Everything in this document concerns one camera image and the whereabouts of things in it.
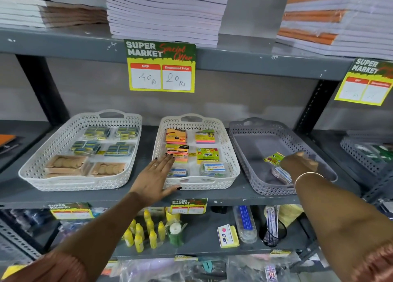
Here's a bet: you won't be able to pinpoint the person's right hand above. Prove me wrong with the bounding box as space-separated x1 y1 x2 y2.
280 151 320 181

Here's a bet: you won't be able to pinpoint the person's left hand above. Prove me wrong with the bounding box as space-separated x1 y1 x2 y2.
130 154 182 207

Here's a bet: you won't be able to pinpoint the clear box with blue label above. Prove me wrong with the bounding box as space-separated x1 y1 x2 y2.
200 162 228 179
167 167 189 179
271 166 293 185

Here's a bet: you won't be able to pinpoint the green yellow sticky note pack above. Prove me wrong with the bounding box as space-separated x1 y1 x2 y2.
195 147 220 165
263 152 286 166

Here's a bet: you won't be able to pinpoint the white basket with sticky notes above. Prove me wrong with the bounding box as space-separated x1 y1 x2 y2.
152 113 241 191

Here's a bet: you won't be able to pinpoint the person's right forearm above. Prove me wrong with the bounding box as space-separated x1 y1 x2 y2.
295 175 393 282

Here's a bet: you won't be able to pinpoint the person's left forearm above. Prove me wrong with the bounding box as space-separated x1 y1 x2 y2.
51 192 145 282

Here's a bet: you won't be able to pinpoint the small green yellow price tag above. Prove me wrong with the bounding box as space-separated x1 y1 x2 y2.
170 198 209 215
47 203 94 220

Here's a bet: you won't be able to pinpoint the thin metal bangle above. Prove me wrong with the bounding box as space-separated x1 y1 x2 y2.
294 172 325 191

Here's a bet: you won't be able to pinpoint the yellow packet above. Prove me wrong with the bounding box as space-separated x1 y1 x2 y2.
165 207 182 226

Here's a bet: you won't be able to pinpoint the grey perforated plastic basket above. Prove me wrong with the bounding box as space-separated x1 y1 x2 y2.
340 134 393 177
228 117 338 196

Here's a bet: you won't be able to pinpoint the yellow orange sticky note pack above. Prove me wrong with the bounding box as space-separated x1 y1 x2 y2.
165 143 190 164

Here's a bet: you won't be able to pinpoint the green bottle in plastic wrap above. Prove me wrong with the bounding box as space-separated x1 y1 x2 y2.
165 222 188 248

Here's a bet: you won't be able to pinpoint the yellow paper pad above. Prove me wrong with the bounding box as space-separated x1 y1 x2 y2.
278 204 305 229

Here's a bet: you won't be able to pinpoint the group of yellow glue bottles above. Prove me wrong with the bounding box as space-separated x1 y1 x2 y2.
122 209 168 254

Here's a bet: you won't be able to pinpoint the green pink sticky note pack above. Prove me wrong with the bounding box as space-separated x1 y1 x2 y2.
194 129 216 144

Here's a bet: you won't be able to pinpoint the pack of black white bands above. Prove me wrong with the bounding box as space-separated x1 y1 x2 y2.
263 205 288 248

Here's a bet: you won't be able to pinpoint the green blue staple box pack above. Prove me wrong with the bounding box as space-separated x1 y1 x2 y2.
115 126 140 140
83 125 111 140
70 140 101 156
104 142 135 156

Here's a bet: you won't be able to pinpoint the small pack of wooden discs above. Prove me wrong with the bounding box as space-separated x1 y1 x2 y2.
89 162 128 177

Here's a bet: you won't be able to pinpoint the white yellow eraser box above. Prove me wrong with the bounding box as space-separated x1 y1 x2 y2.
216 224 240 249

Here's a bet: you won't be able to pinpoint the clear case of blue pens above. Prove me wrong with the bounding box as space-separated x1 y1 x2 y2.
232 205 258 244

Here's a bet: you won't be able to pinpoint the pile of clear plastic bags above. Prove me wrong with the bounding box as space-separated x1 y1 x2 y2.
119 257 296 282

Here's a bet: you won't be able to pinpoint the green packets in grey basket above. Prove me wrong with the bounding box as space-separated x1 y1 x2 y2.
354 143 393 164

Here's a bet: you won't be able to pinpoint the large pack of wooden discs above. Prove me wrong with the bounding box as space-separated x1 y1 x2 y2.
44 155 90 179

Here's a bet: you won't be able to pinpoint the red white labelled pack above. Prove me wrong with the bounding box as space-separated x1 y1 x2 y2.
264 265 279 282

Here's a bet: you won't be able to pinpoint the large green yellow price sign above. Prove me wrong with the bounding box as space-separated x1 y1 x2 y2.
334 57 393 107
124 39 197 94

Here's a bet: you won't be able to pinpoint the pink-brown sleeve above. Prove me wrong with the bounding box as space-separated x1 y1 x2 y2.
0 250 90 282
351 241 393 282

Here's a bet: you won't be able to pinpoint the white basket with wooden packs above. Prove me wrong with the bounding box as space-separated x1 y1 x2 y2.
18 109 143 192

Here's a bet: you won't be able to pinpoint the dark items in plastic wrap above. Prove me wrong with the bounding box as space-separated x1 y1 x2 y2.
9 209 53 231

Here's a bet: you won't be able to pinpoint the stack of orange-spined notebooks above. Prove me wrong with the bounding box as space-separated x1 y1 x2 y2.
275 0 393 61

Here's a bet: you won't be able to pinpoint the grey metal shelving rack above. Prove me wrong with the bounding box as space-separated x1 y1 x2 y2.
0 0 393 282

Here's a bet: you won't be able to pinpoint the stack of white notebooks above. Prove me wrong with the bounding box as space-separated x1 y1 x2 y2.
103 0 231 48

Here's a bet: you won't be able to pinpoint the stack of brown-spined notebooks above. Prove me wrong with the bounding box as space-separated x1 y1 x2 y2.
0 0 108 31

